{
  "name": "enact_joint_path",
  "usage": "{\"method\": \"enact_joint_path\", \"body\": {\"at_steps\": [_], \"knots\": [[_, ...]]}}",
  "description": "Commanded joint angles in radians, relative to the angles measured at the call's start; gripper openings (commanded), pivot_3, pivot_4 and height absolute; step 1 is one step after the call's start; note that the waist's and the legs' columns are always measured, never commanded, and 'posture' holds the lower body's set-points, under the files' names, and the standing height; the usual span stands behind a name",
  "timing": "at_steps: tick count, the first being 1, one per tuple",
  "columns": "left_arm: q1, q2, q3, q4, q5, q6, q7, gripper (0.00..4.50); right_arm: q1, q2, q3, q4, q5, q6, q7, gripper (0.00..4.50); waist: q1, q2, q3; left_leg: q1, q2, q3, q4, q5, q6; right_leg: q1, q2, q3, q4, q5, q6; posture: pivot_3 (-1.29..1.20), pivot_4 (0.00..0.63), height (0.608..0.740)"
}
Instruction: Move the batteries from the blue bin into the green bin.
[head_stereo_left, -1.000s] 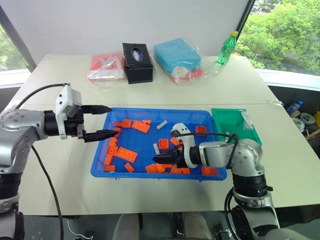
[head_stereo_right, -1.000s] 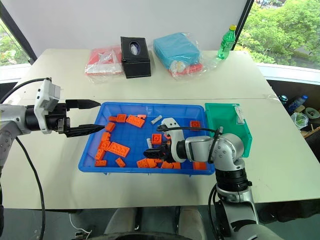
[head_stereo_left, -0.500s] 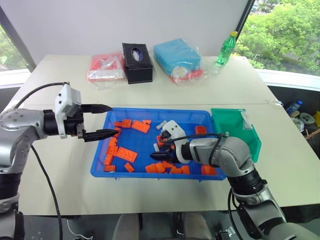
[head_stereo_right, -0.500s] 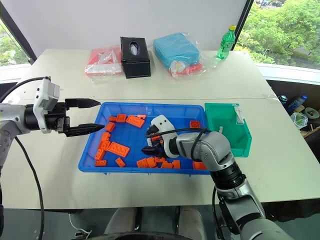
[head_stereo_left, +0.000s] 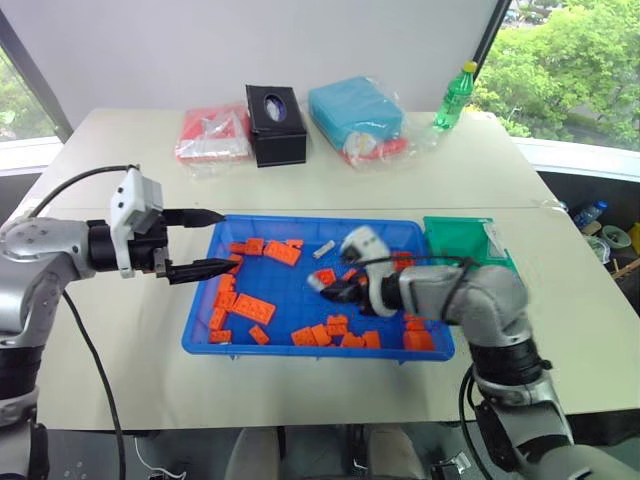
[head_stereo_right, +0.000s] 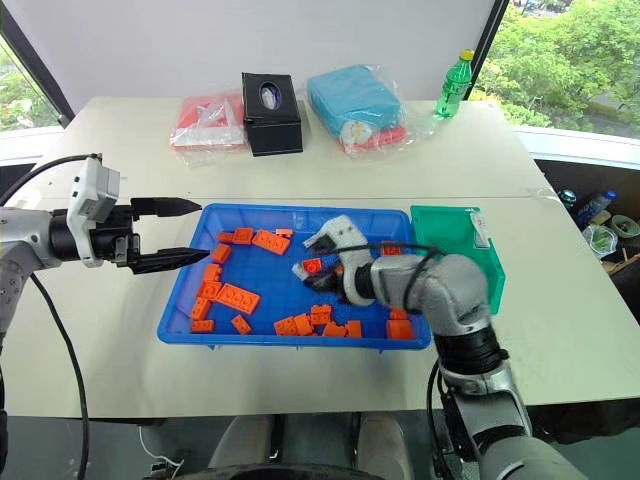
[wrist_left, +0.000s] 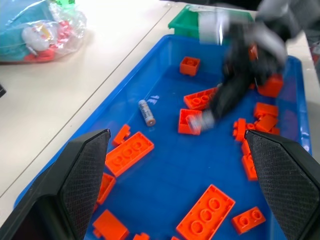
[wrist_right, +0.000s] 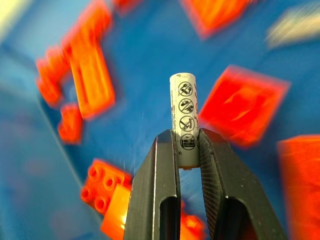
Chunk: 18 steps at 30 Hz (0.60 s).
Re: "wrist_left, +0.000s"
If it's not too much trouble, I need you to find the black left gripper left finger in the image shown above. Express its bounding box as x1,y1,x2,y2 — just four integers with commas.
0,128,111,240

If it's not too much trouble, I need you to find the white AA battery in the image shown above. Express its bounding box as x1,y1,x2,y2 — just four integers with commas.
138,99,157,127

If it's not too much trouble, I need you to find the hollow square orange brick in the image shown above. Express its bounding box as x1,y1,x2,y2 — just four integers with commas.
177,108,203,136
95,172,117,206

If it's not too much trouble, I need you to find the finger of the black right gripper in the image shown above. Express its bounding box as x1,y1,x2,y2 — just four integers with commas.
207,74,242,116
213,74,252,120

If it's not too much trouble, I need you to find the clear plastic bag of toys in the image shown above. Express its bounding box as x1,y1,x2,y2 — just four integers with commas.
0,0,88,64

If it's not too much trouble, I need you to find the flat orange eight-stud brick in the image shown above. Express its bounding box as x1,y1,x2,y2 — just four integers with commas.
175,184,237,240
183,87,221,111
104,131,155,178

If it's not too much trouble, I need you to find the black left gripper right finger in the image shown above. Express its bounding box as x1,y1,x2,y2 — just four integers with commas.
244,129,320,240

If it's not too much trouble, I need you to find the teal package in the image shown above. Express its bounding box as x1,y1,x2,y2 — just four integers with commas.
0,0,60,63

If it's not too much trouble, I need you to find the blue plastic bin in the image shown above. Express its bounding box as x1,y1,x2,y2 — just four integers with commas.
13,34,312,240

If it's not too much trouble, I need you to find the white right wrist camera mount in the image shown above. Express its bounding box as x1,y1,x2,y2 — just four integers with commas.
253,21,288,66

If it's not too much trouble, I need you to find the green plastic bin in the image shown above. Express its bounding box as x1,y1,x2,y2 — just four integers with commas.
167,4,256,42

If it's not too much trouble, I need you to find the small square orange brick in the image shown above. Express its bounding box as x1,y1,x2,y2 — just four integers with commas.
179,56,201,77

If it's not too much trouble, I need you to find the orange two-stud brick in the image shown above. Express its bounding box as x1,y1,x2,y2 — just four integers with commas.
230,206,267,235

